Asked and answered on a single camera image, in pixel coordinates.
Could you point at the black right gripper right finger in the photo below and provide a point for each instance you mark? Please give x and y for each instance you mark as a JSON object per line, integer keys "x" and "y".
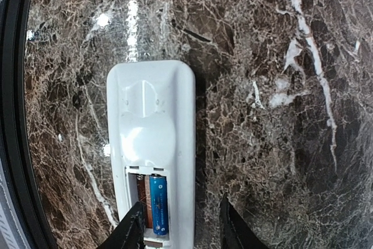
{"x": 234, "y": 231}

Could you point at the black front table rail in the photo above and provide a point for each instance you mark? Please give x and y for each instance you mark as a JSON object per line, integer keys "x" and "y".
{"x": 23, "y": 220}

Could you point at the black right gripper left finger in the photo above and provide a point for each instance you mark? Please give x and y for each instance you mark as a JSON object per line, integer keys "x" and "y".
{"x": 129, "y": 234}

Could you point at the orange AAA battery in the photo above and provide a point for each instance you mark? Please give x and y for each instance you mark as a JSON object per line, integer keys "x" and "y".
{"x": 143, "y": 186}

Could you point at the blue AAA battery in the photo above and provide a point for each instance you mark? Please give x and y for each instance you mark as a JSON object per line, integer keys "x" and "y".
{"x": 158, "y": 197}

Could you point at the white remote control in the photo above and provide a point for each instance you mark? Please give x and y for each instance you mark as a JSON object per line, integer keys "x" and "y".
{"x": 151, "y": 129}

